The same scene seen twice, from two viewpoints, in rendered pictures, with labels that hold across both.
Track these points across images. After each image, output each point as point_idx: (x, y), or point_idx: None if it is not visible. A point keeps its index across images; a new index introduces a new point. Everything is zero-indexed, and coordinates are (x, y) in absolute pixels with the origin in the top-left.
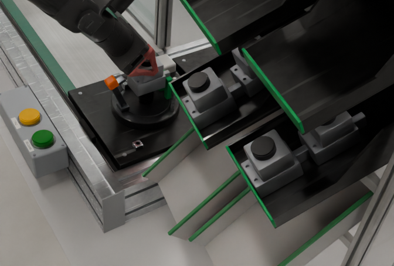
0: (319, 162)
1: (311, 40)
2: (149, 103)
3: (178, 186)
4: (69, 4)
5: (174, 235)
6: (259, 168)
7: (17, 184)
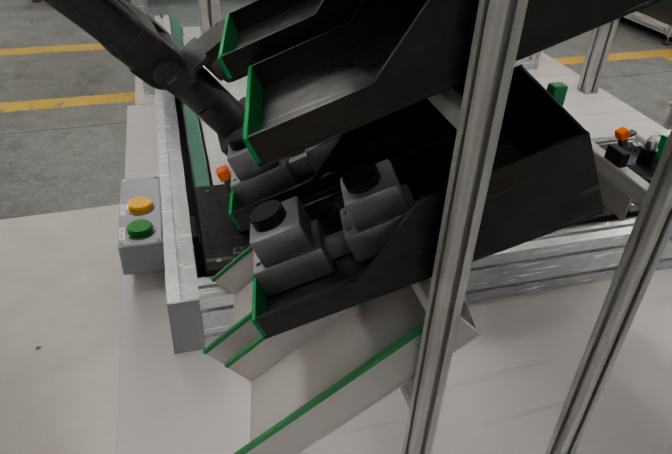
0: (357, 255)
1: (344, 62)
2: None
3: (250, 300)
4: (137, 45)
5: (212, 356)
6: (251, 241)
7: (111, 281)
